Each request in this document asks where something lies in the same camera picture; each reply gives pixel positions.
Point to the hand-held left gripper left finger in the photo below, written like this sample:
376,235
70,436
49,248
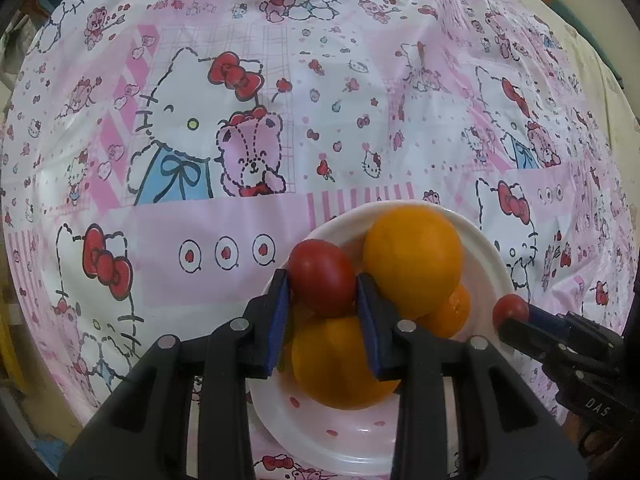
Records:
277,325

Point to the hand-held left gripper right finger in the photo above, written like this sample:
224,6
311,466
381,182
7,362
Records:
372,332

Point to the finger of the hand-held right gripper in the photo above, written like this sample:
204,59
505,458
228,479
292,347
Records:
547,319
527,337

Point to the small red tomato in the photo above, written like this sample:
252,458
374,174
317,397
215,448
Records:
507,309

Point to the large orange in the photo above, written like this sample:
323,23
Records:
412,255
332,365

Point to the medium orange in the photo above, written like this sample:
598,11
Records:
447,312

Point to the pink strawberry-print plate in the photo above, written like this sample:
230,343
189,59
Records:
350,435

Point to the pink cartoon-print tablecloth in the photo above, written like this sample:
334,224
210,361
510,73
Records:
325,85

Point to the cream quilt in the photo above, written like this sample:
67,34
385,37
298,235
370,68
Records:
595,25

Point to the yellow frame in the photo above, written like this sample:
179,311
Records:
6,345

